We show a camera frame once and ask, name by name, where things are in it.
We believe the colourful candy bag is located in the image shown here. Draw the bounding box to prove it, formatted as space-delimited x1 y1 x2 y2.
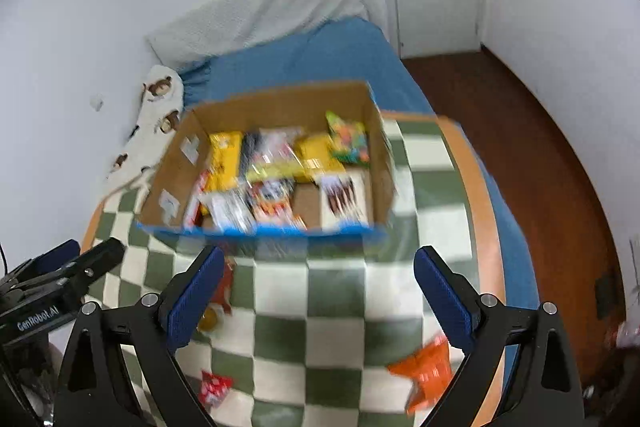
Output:
325 110 371 166

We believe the yellow snack packet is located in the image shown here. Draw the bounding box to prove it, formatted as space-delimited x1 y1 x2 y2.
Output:
294 133 346 184
206 132 246 194

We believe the black floor socket box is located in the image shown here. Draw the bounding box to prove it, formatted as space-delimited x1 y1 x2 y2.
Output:
595 274 621 320

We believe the cardboard box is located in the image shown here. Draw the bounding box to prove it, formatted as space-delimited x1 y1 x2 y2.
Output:
136 81 397 239

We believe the orange snack packet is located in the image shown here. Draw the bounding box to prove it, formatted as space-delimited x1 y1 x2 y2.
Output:
387 333 458 417

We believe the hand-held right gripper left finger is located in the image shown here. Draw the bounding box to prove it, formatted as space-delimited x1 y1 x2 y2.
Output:
52 245 226 427

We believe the grey white pillow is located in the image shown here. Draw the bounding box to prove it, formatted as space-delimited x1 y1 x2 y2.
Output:
146 0 372 68

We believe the dark red snack packet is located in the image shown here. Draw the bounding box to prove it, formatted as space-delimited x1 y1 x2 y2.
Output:
212 257 236 315

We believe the small red snack packet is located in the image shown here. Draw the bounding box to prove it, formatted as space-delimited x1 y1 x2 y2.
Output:
199 369 235 410

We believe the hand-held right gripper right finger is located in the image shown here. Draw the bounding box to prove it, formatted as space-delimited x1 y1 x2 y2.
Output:
413 245 586 427

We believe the clear plastic bottle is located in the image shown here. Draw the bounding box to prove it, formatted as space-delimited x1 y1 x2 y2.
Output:
607 319 640 353

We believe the pale pink snack packet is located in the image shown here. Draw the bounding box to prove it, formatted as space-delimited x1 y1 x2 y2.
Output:
257 127 303 172

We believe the white chocolate stick packet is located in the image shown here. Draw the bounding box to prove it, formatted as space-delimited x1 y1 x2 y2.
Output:
317 172 371 229

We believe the panda print snack packet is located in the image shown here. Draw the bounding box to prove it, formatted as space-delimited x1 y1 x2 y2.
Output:
247 179 307 232

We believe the clear white labelled snack packet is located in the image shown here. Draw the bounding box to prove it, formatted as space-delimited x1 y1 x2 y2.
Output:
207 189 257 233

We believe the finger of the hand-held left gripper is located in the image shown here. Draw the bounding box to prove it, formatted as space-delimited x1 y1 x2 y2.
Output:
7 239 82 280
0 237 127 314

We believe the green white checkered blanket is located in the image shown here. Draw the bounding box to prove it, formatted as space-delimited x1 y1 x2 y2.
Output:
80 109 507 427

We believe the white red strip packet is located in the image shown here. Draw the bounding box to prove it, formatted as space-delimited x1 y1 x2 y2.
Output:
182 172 211 230

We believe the brown egg packet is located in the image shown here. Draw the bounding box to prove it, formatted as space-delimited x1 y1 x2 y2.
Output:
197 304 223 335

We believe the bear print pillow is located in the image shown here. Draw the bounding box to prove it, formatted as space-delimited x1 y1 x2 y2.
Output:
106 64 185 195

